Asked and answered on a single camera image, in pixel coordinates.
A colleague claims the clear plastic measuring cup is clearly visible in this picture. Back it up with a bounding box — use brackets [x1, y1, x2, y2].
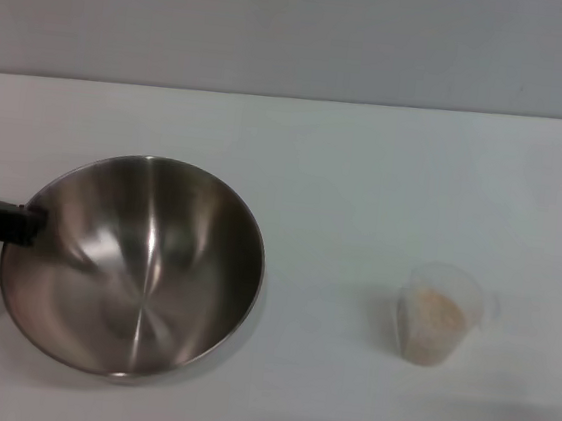
[390, 257, 505, 375]

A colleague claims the white uncooked rice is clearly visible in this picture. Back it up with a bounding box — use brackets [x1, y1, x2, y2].
[403, 287, 472, 369]

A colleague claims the stainless steel mixing bowl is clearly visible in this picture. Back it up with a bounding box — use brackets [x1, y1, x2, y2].
[0, 140, 275, 399]

